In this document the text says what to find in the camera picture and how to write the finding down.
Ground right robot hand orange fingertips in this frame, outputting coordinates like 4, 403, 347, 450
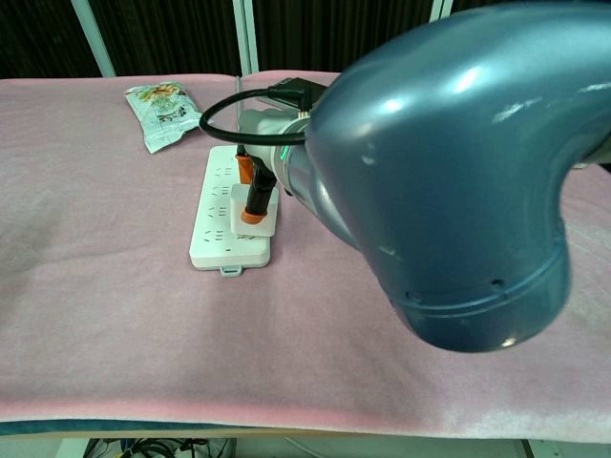
233, 108, 311, 225

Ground black square flat device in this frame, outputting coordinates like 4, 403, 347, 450
257, 76, 331, 115

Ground white plug adapter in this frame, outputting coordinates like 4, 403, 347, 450
228, 184, 281, 239

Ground dark pleated curtain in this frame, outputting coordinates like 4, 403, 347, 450
0, 0, 611, 80

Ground green-white snack packet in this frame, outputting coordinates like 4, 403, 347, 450
123, 80, 215, 155

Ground cable bundle under table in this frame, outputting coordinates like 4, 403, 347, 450
85, 437, 235, 458

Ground white power strip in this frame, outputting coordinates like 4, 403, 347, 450
188, 145, 277, 279

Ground white frame post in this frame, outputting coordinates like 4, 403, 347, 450
71, 0, 116, 77
232, 0, 262, 76
422, 0, 454, 23

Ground pink table cloth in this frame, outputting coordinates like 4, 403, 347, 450
0, 71, 611, 440

